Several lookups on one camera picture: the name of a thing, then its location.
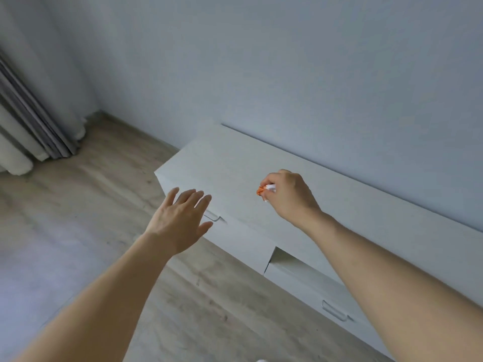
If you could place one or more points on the person's right hand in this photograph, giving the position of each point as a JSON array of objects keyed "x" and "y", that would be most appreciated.
[{"x": 292, "y": 199}]

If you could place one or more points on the person's left hand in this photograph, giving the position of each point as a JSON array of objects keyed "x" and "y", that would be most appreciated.
[{"x": 175, "y": 222}]

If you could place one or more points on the person's left thumb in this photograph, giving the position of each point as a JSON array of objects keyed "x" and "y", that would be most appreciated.
[{"x": 205, "y": 229}]

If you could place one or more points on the person's left middle finger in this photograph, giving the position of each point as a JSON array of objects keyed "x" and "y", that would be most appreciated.
[{"x": 195, "y": 199}]

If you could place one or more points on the person's right fingers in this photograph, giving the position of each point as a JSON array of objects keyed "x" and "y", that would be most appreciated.
[{"x": 268, "y": 183}]

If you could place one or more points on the person's left little finger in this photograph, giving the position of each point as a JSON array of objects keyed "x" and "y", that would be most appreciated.
[{"x": 172, "y": 195}]

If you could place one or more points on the orange and white small item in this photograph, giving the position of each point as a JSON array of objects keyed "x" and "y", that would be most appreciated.
[{"x": 264, "y": 190}]

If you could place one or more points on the person's left forearm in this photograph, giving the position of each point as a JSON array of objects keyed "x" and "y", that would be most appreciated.
[{"x": 92, "y": 297}]

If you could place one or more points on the person's right forearm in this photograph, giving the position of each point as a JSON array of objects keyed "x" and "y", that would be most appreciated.
[{"x": 400, "y": 294}]

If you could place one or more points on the white cabinet drawer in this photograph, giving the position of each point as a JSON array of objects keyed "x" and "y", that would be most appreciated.
[
  {"x": 234, "y": 237},
  {"x": 320, "y": 294}
]

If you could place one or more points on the white low cabinet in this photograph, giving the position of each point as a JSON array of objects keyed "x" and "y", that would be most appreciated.
[{"x": 302, "y": 207}]

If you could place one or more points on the grey curtain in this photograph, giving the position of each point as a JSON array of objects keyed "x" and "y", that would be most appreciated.
[{"x": 34, "y": 120}]

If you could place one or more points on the white sheer curtain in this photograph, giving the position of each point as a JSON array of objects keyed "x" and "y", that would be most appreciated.
[{"x": 13, "y": 146}]

